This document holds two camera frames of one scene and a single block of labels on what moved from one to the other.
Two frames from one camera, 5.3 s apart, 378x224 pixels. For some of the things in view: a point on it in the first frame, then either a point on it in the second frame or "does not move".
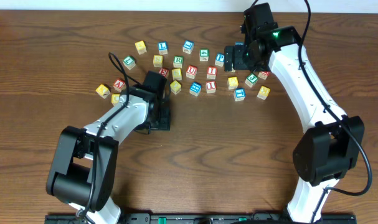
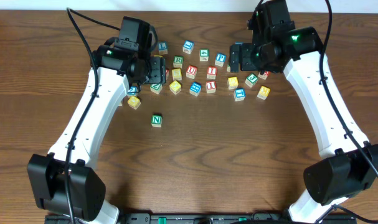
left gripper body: (164, 117) → (158, 70)
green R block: (178, 61) does not move
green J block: (251, 79) does not move
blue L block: (163, 47) does not move
